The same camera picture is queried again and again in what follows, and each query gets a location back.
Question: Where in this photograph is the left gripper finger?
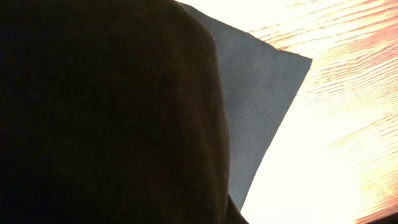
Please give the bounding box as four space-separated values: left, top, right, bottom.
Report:
226 195 249 224

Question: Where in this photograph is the black t-shirt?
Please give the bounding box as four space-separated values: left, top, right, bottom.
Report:
0 0 313 224

